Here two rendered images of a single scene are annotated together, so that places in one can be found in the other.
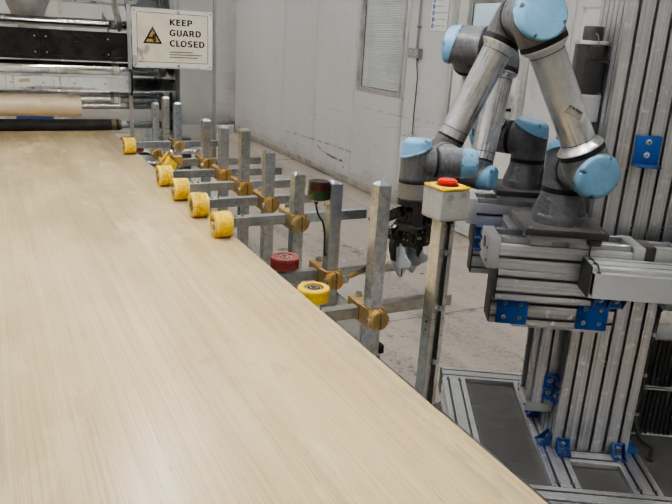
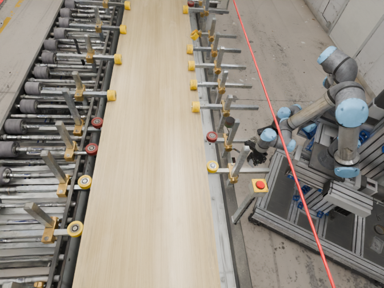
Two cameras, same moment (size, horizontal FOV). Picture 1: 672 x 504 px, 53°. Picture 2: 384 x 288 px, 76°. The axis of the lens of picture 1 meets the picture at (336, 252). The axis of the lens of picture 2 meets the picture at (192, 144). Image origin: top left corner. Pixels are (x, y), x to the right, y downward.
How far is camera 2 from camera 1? 106 cm
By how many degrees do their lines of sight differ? 39
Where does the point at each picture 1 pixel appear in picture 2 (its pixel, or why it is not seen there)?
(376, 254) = (238, 166)
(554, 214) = (326, 163)
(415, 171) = (263, 145)
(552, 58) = (348, 130)
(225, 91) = not seen: outside the picture
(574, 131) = (344, 155)
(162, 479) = (125, 274)
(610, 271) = (335, 194)
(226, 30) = not seen: outside the picture
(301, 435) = (170, 265)
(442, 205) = (253, 194)
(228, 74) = not seen: outside the picture
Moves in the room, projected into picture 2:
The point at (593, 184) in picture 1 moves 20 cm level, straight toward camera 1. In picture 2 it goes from (342, 174) to (326, 198)
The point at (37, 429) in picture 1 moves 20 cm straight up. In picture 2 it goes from (100, 235) to (91, 223)
